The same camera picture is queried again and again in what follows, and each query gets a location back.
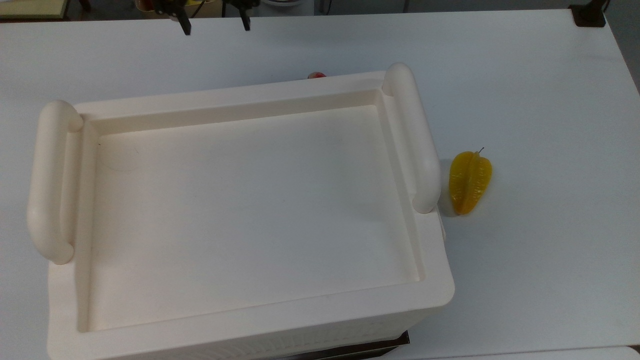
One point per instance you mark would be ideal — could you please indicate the cream plastic cabinet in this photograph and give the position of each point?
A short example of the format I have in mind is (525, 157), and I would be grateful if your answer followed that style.
(240, 215)

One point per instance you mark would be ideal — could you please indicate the black table clamp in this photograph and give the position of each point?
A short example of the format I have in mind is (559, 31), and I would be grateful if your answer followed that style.
(590, 15)

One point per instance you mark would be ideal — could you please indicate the yellow star fruit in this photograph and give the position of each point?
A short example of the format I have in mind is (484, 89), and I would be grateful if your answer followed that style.
(469, 182)

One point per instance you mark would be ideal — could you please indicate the small red apple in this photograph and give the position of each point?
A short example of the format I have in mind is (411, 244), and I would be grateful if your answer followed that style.
(316, 75)

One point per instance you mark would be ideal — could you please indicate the beige board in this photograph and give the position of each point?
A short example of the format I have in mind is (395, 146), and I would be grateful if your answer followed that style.
(32, 7)

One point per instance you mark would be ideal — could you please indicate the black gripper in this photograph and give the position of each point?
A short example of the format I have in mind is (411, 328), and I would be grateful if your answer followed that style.
(165, 5)

